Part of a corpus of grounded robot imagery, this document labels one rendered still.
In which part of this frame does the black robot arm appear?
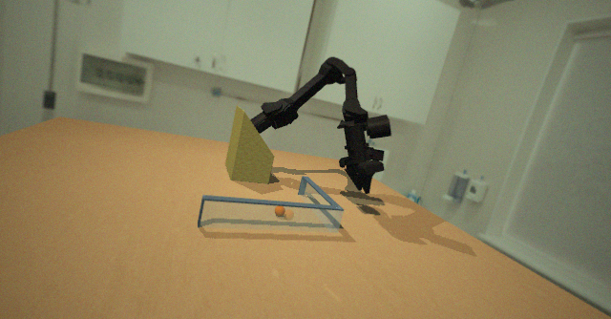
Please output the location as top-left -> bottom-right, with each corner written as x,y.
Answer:
250,57 -> 391,143

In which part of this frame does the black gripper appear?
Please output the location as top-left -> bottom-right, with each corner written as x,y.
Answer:
339,140 -> 384,194

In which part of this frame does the low clear l-shaped wall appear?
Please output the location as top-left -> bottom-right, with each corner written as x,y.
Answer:
200,178 -> 344,233

